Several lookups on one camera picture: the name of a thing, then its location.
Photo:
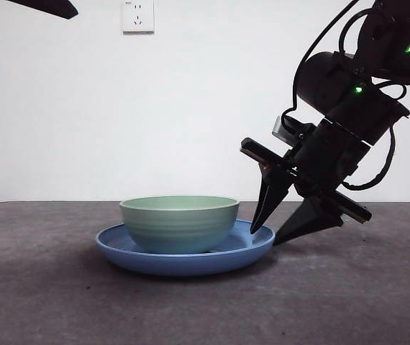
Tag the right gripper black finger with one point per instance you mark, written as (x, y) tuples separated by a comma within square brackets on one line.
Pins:
[(269, 196), (313, 223)]

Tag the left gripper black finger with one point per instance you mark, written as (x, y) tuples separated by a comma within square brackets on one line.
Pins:
[(55, 8)]

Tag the green bowl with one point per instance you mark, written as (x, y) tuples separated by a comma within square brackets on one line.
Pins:
[(180, 230)]

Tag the blue plate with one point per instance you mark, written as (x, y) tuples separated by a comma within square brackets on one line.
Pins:
[(183, 266)]

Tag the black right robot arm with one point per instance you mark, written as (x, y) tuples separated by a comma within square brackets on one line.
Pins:
[(367, 111)]

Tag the right wrist grey camera box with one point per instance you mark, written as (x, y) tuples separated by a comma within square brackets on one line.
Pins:
[(280, 130)]

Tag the white wall socket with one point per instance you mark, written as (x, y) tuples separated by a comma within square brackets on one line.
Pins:
[(138, 18)]

